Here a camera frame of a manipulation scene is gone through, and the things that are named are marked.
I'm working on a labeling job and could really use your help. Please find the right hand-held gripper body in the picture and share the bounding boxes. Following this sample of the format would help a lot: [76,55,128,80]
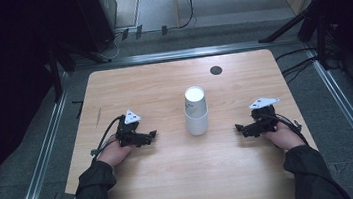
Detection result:
[248,95,285,137]

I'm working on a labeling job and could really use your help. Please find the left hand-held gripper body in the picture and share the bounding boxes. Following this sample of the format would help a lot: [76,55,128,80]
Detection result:
[111,108,146,150]

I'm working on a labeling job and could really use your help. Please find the stack of white paper cups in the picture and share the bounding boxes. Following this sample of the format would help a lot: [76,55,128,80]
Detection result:
[180,84,212,138]

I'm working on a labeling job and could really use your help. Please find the person's left hand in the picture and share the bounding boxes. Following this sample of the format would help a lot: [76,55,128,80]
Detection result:
[94,132,140,170]

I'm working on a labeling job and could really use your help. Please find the person's right hand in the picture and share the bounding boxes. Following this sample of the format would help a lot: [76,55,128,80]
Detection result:
[261,118,306,155]

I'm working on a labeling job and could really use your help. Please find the black round table grommet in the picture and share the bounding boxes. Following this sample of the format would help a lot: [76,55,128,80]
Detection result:
[209,64,224,76]

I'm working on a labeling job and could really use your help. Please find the grey tape strip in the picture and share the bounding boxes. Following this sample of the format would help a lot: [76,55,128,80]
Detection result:
[53,189,77,199]

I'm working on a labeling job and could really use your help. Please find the black metal stand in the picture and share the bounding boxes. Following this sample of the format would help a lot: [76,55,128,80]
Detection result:
[44,36,116,104]

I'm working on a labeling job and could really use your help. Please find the black tripod stand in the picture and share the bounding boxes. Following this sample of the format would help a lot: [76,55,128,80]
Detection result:
[253,0,343,78]

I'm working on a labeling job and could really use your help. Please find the dark cabinet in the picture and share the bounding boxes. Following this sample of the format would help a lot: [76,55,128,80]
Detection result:
[73,0,124,55]

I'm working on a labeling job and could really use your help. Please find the left hand-held gripper cable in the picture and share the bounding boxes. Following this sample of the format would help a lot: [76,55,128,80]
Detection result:
[86,115,128,158]

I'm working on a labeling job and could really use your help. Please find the hand-held gripper cable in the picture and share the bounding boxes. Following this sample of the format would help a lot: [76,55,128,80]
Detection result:
[86,115,128,158]
[266,108,309,151]

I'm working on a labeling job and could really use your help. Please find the right hand-held gripper cable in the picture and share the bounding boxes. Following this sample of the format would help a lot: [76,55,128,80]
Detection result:
[266,108,309,151]

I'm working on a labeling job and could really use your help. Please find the black floor cables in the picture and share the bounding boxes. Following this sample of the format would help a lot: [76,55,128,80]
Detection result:
[274,46,321,86]

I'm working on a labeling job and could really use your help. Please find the white floor cable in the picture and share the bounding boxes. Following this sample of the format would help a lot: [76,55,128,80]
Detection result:
[98,31,127,62]

